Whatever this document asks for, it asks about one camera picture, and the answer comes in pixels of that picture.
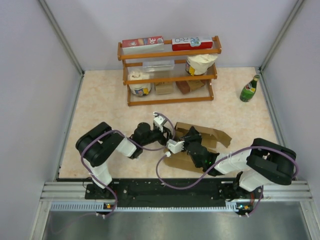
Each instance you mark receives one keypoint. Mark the red white foil box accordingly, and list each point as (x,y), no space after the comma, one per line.
(143,45)

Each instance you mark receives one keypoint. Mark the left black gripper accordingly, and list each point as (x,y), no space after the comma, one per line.
(163,140)

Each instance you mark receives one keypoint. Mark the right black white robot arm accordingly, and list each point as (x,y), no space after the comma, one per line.
(262,163)

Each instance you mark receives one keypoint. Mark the beige sponge pack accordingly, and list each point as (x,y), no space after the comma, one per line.
(164,88)

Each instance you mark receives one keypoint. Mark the red-brown scouring pad pack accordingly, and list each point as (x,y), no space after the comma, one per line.
(188,86)

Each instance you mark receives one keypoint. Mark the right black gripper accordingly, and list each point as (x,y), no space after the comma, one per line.
(192,135)

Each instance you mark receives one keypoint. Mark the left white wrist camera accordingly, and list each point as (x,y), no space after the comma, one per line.
(159,120)

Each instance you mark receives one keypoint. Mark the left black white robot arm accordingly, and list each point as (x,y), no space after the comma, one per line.
(97,145)

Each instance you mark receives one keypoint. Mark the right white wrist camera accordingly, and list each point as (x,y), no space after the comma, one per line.
(174,147)

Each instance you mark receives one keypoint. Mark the toilet paper roll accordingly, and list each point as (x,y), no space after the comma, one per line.
(197,65)
(139,89)

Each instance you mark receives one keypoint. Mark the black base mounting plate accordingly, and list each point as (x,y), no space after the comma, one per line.
(151,192)

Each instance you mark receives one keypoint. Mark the red white wrap box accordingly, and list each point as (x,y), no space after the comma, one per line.
(191,43)

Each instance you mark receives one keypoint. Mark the aluminium frame rail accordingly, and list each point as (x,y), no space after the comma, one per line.
(298,191)

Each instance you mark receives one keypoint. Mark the brown cardboard box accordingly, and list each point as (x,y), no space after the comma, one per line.
(212,137)

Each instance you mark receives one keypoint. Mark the orange wooden shelf rack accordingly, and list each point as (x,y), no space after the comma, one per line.
(177,74)

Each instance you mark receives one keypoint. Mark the green glass bottle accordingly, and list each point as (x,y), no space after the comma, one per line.
(249,89)

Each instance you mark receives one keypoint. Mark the lower toilet paper roll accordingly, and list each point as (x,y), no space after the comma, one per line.
(139,89)

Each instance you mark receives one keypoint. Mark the upper toilet paper roll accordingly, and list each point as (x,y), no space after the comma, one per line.
(197,65)

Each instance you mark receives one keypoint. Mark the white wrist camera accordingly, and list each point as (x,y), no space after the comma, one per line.
(174,147)
(159,120)

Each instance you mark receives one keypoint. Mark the clear plastic container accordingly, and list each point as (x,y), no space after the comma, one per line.
(158,66)

